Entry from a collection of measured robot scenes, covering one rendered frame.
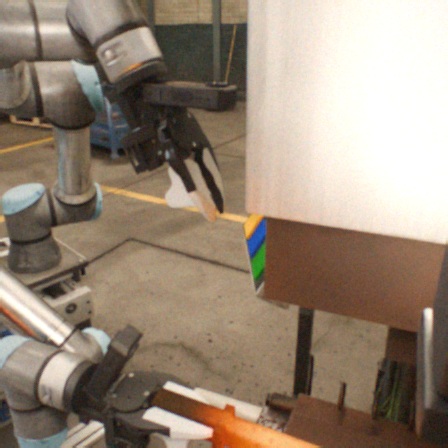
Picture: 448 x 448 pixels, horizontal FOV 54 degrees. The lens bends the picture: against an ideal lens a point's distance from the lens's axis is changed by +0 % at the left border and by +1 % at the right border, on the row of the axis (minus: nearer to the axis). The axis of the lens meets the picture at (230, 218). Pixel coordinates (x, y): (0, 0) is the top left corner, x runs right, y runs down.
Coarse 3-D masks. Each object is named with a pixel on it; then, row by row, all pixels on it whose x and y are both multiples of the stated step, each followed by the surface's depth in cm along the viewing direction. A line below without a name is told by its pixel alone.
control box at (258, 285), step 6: (252, 234) 111; (246, 240) 113; (264, 240) 101; (246, 246) 111; (252, 258) 103; (252, 270) 99; (252, 276) 97; (258, 282) 93; (258, 288) 91; (258, 294) 91; (270, 300) 92; (276, 300) 92; (282, 306) 93; (288, 306) 93
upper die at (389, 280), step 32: (288, 224) 33; (288, 256) 34; (320, 256) 33; (352, 256) 32; (384, 256) 31; (416, 256) 30; (288, 288) 35; (320, 288) 34; (352, 288) 33; (384, 288) 32; (416, 288) 31; (384, 320) 33; (416, 320) 32
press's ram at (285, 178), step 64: (256, 0) 23; (320, 0) 22; (384, 0) 21; (256, 64) 24; (320, 64) 23; (384, 64) 22; (256, 128) 25; (320, 128) 24; (384, 128) 23; (256, 192) 27; (320, 192) 25; (384, 192) 24
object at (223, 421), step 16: (160, 400) 57; (176, 400) 57; (192, 400) 57; (192, 416) 55; (208, 416) 55; (224, 416) 55; (224, 432) 53; (240, 432) 53; (256, 432) 54; (272, 432) 54
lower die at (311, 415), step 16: (304, 400) 63; (320, 400) 63; (304, 416) 60; (320, 416) 61; (336, 416) 61; (352, 416) 61; (368, 416) 61; (288, 432) 57; (304, 432) 57; (320, 432) 57; (336, 432) 57; (352, 432) 57; (368, 432) 59; (384, 432) 59; (400, 432) 59; (416, 432) 59
